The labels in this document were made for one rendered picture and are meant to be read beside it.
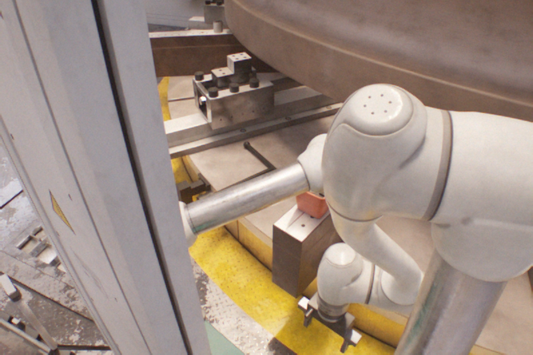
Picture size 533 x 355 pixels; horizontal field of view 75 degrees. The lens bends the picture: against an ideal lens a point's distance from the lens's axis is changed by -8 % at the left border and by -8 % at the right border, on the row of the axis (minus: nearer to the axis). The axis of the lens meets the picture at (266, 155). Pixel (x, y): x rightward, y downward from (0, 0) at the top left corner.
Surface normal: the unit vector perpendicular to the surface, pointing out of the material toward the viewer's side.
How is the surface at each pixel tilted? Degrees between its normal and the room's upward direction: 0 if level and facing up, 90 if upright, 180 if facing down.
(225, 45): 90
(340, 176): 104
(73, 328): 0
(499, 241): 86
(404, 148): 77
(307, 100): 71
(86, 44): 90
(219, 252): 0
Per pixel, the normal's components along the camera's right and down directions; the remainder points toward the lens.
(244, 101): 0.45, 0.53
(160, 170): 0.76, 0.39
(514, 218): -0.29, 0.57
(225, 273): 0.00, -0.81
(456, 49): -0.55, 0.22
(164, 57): 0.08, 0.59
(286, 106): 0.43, 0.25
